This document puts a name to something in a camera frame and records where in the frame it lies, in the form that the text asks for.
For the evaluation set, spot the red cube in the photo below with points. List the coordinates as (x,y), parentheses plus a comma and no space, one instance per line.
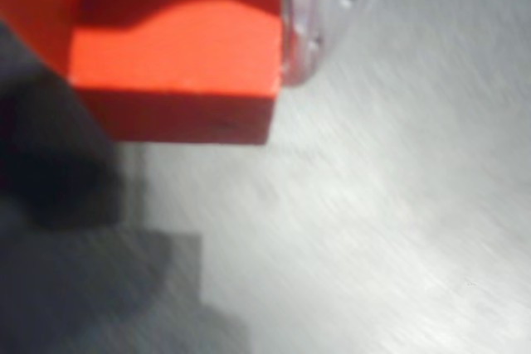
(174,59)

